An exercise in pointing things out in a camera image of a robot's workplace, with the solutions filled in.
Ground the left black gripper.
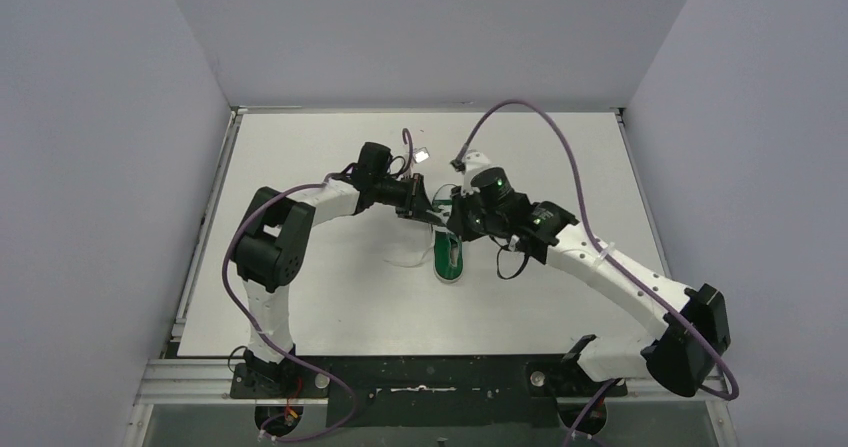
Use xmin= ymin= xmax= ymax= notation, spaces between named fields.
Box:
xmin=373 ymin=173 xmax=441 ymax=225

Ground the green canvas sneaker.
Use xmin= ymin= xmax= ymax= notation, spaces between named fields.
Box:
xmin=432 ymin=184 xmax=464 ymax=283

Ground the white shoelace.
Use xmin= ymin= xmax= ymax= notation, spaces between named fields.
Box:
xmin=381 ymin=219 xmax=435 ymax=268

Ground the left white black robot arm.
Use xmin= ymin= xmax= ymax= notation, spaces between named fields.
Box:
xmin=221 ymin=142 xmax=445 ymax=396

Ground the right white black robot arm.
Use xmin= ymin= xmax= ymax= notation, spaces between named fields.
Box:
xmin=447 ymin=161 xmax=739 ymax=400

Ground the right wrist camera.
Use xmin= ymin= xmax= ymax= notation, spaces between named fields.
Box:
xmin=450 ymin=150 xmax=493 ymax=191

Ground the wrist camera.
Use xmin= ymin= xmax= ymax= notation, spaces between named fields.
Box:
xmin=450 ymin=150 xmax=493 ymax=191
xmin=412 ymin=147 xmax=430 ymax=164

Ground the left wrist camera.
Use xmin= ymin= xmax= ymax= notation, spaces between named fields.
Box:
xmin=412 ymin=147 xmax=430 ymax=164

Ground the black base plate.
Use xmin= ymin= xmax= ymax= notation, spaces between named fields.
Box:
xmin=230 ymin=353 xmax=601 ymax=434

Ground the aluminium front rail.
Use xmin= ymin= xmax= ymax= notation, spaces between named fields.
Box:
xmin=135 ymin=359 xmax=723 ymax=406

